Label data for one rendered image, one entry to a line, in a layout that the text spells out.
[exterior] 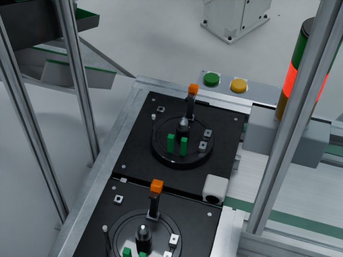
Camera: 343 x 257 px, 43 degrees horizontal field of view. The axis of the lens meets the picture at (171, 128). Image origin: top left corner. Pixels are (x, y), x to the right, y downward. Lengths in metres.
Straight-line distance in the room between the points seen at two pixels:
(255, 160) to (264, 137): 0.34
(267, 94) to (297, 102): 0.53
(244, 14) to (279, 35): 0.16
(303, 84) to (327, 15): 0.10
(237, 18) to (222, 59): 0.13
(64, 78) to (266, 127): 0.40
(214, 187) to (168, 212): 0.10
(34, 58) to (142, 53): 0.44
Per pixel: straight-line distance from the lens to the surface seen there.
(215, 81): 1.09
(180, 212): 0.87
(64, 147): 1.12
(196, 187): 0.90
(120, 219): 0.84
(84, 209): 0.90
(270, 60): 1.35
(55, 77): 0.84
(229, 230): 0.88
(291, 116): 0.59
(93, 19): 0.88
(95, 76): 0.96
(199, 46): 1.36
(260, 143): 0.69
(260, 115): 0.67
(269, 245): 0.91
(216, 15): 1.37
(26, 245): 1.00
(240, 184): 0.98
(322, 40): 0.52
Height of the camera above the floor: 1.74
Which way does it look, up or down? 51 degrees down
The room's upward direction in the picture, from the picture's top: 1 degrees clockwise
